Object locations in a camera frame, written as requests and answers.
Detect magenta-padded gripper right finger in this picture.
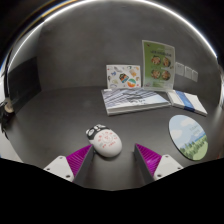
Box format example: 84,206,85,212
133,143,184,186

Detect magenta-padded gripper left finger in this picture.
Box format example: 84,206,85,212
43,144,97,188

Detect white panda-print computer mouse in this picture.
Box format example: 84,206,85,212
85,124,123,159

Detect round landscape-print mouse pad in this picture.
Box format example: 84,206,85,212
168,114,209,162

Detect grey striped-cover book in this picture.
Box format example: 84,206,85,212
101,87,172,117

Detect white book with blue band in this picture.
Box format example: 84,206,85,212
166,89,208,117

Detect white sticker-print card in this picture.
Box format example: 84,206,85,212
105,64,142,90

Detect green menu sign stand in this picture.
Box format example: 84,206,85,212
141,39,176,93

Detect white wall sockets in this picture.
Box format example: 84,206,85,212
174,61,199,83

